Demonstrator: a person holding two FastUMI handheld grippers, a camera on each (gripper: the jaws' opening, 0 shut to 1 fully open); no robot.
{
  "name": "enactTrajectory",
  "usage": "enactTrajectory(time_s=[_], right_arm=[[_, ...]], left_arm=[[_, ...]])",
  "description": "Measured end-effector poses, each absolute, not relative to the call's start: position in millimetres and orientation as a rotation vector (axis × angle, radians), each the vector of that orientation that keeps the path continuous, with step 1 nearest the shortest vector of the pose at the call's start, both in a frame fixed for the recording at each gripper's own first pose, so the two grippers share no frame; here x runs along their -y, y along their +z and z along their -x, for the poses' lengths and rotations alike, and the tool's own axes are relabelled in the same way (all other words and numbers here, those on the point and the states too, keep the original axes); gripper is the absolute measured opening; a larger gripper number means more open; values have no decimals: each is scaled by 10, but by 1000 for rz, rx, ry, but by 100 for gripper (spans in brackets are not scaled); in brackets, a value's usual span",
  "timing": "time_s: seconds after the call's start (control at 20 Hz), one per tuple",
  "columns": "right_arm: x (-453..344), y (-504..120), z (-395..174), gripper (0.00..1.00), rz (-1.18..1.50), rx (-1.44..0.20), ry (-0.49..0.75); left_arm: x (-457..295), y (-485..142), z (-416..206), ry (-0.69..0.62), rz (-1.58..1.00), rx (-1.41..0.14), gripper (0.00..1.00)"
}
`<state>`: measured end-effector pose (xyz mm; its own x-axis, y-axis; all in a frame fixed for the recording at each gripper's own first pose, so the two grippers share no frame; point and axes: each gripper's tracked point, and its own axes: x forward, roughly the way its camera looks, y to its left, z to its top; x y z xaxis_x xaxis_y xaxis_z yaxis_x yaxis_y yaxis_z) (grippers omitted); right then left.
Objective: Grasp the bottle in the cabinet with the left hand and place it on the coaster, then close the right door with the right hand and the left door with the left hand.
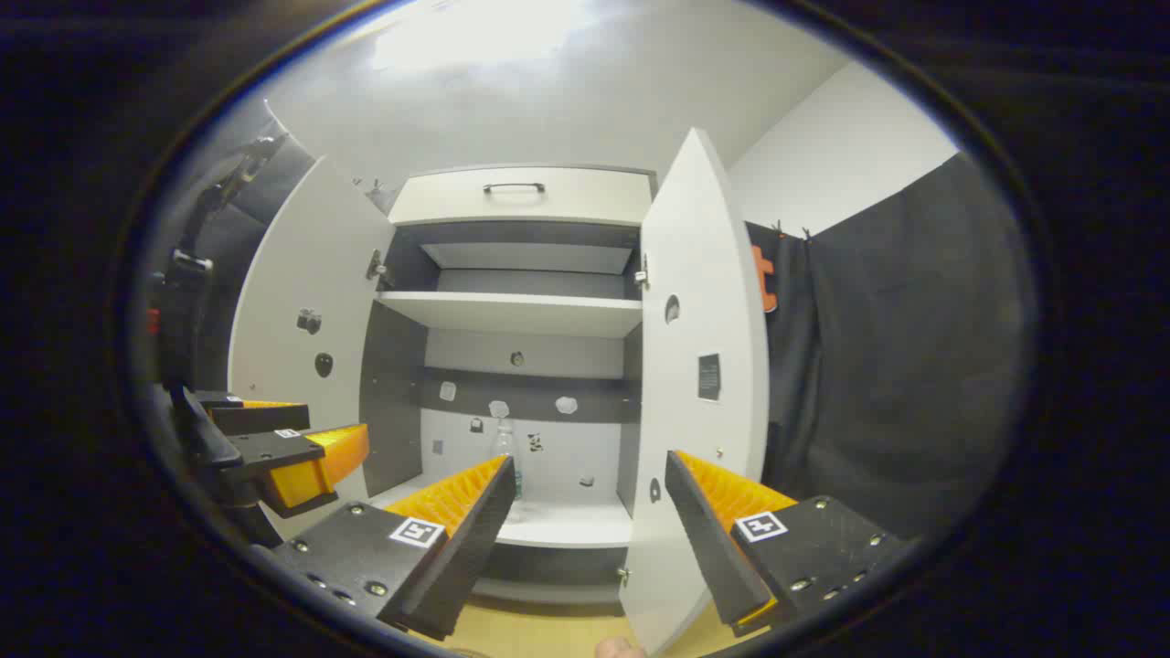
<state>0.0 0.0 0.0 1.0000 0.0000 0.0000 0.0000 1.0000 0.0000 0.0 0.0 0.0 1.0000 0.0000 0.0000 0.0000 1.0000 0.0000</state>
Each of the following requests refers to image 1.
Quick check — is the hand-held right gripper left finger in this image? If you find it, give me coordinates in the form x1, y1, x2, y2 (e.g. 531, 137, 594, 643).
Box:
272, 454, 518, 642

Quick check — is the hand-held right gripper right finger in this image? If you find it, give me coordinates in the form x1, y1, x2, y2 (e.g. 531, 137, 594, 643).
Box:
665, 450, 908, 639

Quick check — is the clear plastic bottle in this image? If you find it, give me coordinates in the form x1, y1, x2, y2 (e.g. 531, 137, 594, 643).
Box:
492, 419, 525, 502

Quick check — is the white cabinet door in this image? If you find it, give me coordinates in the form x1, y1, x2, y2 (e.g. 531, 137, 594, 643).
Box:
227, 155, 396, 540
619, 128, 771, 654

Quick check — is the white and grey cabinet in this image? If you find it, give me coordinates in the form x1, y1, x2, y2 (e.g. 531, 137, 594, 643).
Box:
361, 164, 659, 609

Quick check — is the white cabinet shelf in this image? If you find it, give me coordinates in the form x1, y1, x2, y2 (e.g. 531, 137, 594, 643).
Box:
377, 291, 643, 339

